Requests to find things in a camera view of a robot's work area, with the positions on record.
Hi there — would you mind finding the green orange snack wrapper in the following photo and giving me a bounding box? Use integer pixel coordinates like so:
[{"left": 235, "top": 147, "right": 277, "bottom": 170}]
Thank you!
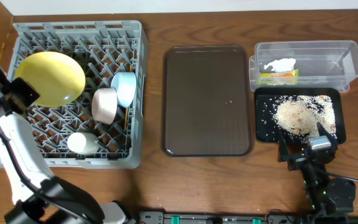
[{"left": 257, "top": 69, "right": 298, "bottom": 85}]

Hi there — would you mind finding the pink white bowl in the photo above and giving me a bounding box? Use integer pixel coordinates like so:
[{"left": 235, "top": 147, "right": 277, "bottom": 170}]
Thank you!
[{"left": 91, "top": 88, "right": 117, "bottom": 124}]

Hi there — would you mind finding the yellow round plate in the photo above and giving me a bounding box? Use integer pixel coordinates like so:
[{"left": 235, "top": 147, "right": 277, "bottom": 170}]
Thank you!
[{"left": 14, "top": 52, "right": 86, "bottom": 107}]

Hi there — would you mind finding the leftover rice pile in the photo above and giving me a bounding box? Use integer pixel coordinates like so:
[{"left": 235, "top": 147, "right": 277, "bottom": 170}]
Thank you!
[{"left": 273, "top": 95, "right": 336, "bottom": 140}]

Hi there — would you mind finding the wooden chopstick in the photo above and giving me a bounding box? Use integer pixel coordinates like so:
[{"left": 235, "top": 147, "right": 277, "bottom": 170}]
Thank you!
[{"left": 124, "top": 108, "right": 129, "bottom": 130}]

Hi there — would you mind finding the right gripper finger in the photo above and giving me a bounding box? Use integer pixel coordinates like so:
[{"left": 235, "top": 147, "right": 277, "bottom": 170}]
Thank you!
[
  {"left": 278, "top": 131, "right": 290, "bottom": 162},
  {"left": 316, "top": 122, "right": 333, "bottom": 138}
]

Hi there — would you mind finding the light blue bowl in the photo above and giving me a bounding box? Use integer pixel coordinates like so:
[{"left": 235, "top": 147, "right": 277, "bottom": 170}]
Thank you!
[{"left": 111, "top": 72, "right": 136, "bottom": 108}]

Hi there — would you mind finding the white paper napkin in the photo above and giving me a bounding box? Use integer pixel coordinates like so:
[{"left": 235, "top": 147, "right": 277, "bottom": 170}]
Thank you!
[{"left": 264, "top": 58, "right": 296, "bottom": 73}]

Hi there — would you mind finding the black waste tray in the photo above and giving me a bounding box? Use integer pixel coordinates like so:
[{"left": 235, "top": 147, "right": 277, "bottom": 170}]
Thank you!
[{"left": 254, "top": 87, "right": 346, "bottom": 144}]

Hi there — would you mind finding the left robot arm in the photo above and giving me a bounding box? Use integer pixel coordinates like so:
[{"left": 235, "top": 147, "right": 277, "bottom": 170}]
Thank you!
[{"left": 0, "top": 67, "right": 138, "bottom": 223}]

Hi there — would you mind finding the white plastic cup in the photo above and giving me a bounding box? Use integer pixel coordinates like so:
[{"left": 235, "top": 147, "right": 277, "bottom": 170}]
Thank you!
[{"left": 67, "top": 133, "right": 99, "bottom": 156}]

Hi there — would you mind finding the grey plastic dish rack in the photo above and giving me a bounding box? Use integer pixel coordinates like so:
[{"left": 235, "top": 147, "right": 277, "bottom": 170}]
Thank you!
[{"left": 7, "top": 21, "right": 149, "bottom": 169}]

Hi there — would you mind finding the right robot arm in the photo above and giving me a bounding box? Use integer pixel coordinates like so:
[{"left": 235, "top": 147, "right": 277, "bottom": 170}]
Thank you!
[{"left": 278, "top": 123, "right": 356, "bottom": 223}]

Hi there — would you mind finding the dark brown serving tray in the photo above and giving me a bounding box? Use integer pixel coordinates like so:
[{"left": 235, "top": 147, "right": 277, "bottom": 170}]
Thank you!
[{"left": 161, "top": 45, "right": 254, "bottom": 157}]

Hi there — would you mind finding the clear plastic waste bin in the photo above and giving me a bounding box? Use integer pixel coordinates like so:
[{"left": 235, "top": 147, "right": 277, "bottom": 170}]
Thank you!
[{"left": 249, "top": 40, "right": 358, "bottom": 92}]

